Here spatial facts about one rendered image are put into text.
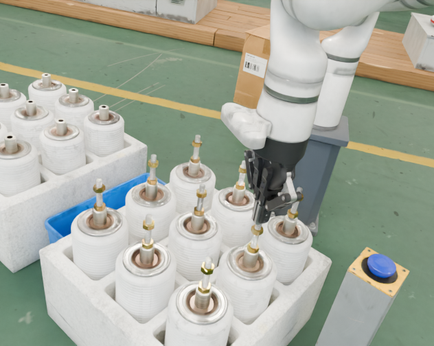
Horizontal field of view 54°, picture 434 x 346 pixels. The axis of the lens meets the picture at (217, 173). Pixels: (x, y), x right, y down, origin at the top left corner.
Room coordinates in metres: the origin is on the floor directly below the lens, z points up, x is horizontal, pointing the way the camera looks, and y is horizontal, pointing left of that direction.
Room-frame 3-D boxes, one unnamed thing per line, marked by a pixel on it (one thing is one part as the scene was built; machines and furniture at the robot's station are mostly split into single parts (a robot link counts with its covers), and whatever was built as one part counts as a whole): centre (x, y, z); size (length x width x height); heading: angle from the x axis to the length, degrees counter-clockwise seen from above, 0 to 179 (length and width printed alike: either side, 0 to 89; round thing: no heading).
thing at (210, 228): (0.57, 0.02, 0.25); 0.08 x 0.08 x 0.01
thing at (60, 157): (0.82, 0.36, 0.16); 0.10 x 0.10 x 0.18
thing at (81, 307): (0.57, 0.02, 0.09); 0.39 x 0.39 x 0.18; 55
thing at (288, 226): (0.60, -0.14, 0.26); 0.02 x 0.02 x 0.03
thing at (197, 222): (0.57, 0.02, 0.26); 0.02 x 0.02 x 0.03
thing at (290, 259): (0.60, -0.14, 0.16); 0.10 x 0.10 x 0.18
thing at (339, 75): (0.98, -0.23, 0.39); 0.09 x 0.09 x 0.17; 82
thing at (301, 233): (0.60, -0.14, 0.25); 0.08 x 0.08 x 0.01
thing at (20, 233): (0.88, 0.46, 0.09); 0.39 x 0.39 x 0.18; 56
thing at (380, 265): (0.47, -0.26, 0.32); 0.04 x 0.04 x 0.02
